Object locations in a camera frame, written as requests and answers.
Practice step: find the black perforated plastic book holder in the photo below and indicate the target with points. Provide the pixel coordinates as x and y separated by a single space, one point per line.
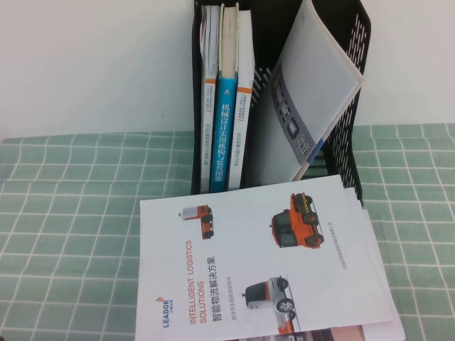
270 35

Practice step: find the thick white book orange band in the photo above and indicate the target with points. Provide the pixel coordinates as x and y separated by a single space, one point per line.
243 106

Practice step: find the green white checked tablecloth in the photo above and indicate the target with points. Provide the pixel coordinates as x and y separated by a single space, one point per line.
71 213

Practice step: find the grey white robot brochure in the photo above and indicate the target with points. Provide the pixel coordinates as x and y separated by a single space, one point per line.
313 71

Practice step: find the AgileX robot photo brochure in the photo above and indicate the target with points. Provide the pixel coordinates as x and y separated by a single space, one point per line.
320 335

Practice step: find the blue spine book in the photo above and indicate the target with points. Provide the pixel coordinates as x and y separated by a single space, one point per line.
224 142

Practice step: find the thin white book orange band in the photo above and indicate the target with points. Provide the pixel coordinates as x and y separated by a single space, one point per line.
209 106

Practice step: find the plain white paper booklet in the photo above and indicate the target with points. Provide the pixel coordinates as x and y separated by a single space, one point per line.
400 319

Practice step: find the Leador brochure orange back cover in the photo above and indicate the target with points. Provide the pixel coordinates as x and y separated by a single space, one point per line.
249 248

